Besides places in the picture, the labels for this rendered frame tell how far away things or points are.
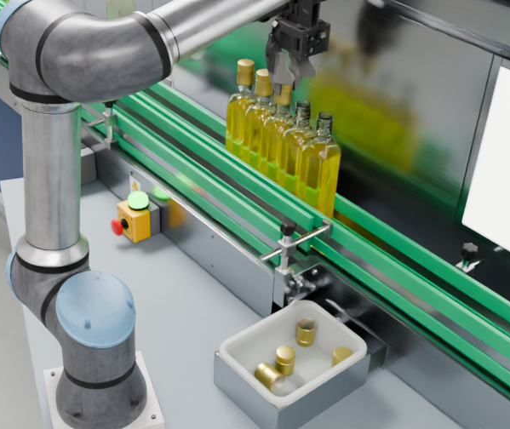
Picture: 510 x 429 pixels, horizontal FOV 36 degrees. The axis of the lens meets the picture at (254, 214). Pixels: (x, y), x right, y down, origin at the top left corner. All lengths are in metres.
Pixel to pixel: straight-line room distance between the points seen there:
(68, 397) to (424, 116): 0.78
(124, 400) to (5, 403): 1.20
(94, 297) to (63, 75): 0.36
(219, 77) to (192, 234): 0.46
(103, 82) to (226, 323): 0.68
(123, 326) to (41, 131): 0.31
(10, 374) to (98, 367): 1.32
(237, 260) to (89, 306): 0.43
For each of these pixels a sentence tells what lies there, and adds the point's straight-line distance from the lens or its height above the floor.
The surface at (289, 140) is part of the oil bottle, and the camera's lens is 1.50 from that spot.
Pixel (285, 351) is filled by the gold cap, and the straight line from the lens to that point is 1.41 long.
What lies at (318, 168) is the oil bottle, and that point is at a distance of 1.46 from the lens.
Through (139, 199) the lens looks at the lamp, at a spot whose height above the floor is 0.85.
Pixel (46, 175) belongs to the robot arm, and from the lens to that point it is 1.20.
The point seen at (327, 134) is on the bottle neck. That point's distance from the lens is 1.45.
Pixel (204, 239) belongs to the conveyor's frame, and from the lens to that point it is 1.62.
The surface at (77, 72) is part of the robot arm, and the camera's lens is 1.02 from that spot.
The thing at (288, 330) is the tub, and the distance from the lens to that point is 1.48.
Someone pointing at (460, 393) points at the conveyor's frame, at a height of 0.82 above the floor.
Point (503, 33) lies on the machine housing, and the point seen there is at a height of 1.35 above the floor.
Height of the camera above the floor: 1.81
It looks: 35 degrees down
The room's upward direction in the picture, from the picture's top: 3 degrees clockwise
